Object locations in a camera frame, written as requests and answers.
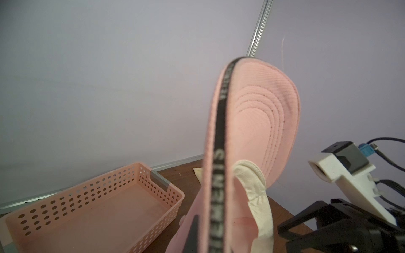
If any cream fabric glove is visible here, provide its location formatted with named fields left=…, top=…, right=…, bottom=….
left=193, top=168, right=203, bottom=184

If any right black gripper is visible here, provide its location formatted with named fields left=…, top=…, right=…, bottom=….
left=277, top=199, right=405, bottom=253

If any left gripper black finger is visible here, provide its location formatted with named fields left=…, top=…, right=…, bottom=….
left=182, top=215, right=199, bottom=253

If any pink plastic basket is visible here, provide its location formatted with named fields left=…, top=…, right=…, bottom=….
left=1, top=162, right=184, bottom=253

